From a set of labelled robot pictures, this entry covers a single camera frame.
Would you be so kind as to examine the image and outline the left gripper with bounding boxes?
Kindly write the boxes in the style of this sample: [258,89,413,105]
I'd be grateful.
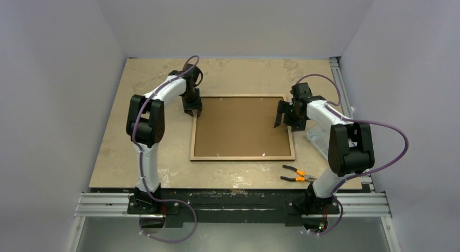
[182,88,203,116]

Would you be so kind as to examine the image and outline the black wooden picture frame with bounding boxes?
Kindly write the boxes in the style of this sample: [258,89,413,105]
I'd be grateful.
[189,95,296,161]

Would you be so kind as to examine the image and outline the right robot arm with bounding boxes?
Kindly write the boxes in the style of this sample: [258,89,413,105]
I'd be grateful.
[274,83,375,212]

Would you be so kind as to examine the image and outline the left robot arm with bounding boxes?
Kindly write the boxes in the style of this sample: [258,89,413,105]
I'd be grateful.
[126,64,203,214]

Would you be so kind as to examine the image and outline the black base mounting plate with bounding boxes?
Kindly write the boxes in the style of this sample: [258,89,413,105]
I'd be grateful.
[127,188,340,229]

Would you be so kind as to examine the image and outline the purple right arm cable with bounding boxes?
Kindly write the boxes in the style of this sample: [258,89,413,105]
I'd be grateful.
[293,73,410,237]

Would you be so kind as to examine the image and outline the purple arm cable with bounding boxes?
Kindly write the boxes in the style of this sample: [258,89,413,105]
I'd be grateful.
[293,73,410,237]
[131,55,200,244]

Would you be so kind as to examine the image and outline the aluminium rail right side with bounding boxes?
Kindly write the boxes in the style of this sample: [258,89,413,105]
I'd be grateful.
[329,56,376,193]

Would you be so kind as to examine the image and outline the aluminium rail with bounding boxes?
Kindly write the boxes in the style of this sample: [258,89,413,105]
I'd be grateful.
[74,192,392,218]
[329,56,376,193]

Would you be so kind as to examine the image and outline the orange handled pliers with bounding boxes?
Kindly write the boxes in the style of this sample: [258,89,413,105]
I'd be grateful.
[280,165,317,182]

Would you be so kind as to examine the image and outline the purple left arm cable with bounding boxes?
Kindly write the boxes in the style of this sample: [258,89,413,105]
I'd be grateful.
[131,55,200,244]

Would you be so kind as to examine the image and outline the aluminium rail front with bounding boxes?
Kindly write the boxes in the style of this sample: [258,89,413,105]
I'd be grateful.
[74,192,392,218]

